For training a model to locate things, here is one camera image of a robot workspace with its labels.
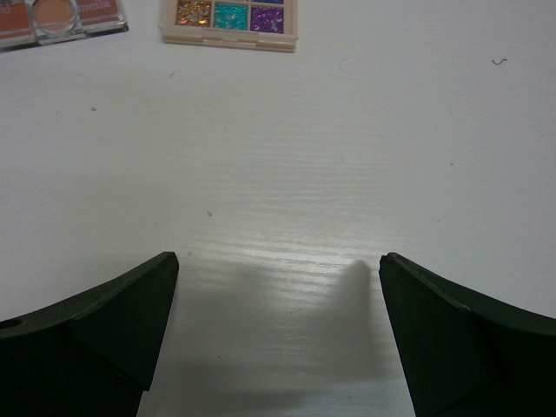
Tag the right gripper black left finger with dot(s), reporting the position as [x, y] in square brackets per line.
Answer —
[93, 354]

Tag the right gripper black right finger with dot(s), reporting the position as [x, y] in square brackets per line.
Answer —
[464, 353]

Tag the clear orange eyeshadow palette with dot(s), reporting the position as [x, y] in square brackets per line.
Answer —
[27, 23]

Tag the beige glitter eyeshadow palette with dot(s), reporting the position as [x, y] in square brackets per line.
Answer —
[248, 25]

